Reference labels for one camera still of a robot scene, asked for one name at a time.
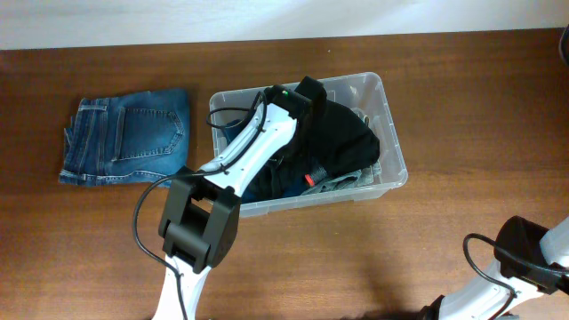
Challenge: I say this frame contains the black garment with red band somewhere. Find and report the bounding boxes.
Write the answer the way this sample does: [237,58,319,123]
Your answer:
[305,100,381,187]

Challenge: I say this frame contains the dark blue shirt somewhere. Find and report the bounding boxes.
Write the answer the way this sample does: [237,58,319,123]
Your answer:
[221,119,312,201]

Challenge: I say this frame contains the light wash jeans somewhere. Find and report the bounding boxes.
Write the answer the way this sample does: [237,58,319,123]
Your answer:
[293,109,379,195]

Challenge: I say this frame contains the blue denim jeans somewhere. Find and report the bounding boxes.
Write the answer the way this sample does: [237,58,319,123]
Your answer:
[59,88,190,187]

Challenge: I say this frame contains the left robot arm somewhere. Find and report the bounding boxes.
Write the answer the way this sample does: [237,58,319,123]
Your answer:
[154,77,326,319]

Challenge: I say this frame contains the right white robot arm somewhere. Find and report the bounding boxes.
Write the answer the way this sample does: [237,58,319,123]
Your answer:
[417,216,568,320]

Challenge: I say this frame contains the clear plastic storage bin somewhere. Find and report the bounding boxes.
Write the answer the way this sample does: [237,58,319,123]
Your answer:
[208,71,409,219]

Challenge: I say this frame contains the right black camera cable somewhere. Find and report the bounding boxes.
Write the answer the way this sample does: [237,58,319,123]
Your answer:
[462,233,569,320]

